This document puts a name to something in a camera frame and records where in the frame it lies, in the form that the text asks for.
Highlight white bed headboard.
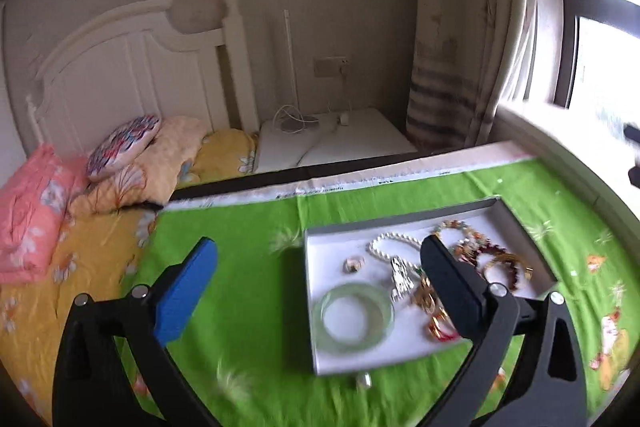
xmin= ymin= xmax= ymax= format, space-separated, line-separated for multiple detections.
xmin=25 ymin=0 xmax=261 ymax=158

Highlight window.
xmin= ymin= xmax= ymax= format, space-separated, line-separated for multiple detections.
xmin=545 ymin=0 xmax=640 ymax=118

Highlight gold bangle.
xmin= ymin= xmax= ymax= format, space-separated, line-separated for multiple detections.
xmin=480 ymin=253 xmax=534 ymax=283

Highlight silver sparkly jewelry piece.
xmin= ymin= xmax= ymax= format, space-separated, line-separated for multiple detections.
xmin=389 ymin=257 xmax=423 ymax=303

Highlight white cable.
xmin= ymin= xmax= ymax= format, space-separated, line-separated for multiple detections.
xmin=272 ymin=104 xmax=321 ymax=138

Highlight green printed cloth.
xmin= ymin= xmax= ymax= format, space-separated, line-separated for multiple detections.
xmin=120 ymin=157 xmax=633 ymax=427

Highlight dark red bead bracelet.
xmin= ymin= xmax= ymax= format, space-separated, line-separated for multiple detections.
xmin=452 ymin=239 xmax=526 ymax=293

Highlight patterned round pillow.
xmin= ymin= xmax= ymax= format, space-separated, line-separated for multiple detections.
xmin=86 ymin=114 xmax=163 ymax=180

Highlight striped beige curtain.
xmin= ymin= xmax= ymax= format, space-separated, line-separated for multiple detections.
xmin=406 ymin=0 xmax=551 ymax=152

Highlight white pearl necklace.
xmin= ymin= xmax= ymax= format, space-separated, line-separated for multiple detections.
xmin=369 ymin=232 xmax=426 ymax=264

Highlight green jade bangle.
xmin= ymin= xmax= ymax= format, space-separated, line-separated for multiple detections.
xmin=314 ymin=283 xmax=396 ymax=354

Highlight multicolour bead bracelet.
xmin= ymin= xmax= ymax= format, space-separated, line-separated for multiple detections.
xmin=434 ymin=219 xmax=493 ymax=253

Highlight grey jewelry tray box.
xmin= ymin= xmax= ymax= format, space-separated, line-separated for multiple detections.
xmin=284 ymin=196 xmax=558 ymax=377

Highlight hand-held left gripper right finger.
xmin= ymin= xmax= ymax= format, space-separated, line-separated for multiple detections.
xmin=420 ymin=234 xmax=587 ymax=427

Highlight wall socket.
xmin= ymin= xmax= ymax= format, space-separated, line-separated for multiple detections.
xmin=314 ymin=56 xmax=351 ymax=78

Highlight white nightstand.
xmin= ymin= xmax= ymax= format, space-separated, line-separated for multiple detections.
xmin=254 ymin=107 xmax=418 ymax=174

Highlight white pole lamp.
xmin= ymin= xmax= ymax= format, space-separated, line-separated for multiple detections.
xmin=282 ymin=9 xmax=303 ymax=118

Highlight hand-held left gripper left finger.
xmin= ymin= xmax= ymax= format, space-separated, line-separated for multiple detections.
xmin=51 ymin=237 xmax=221 ymax=427

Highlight pink floral pillow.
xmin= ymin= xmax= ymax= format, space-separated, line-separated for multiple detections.
xmin=0 ymin=144 xmax=91 ymax=285

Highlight yellow floral bedsheet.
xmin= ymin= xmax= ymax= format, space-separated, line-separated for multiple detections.
xmin=0 ymin=129 xmax=258 ymax=423

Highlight red gold bangles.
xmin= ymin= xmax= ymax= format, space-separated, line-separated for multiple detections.
xmin=410 ymin=274 xmax=463 ymax=342

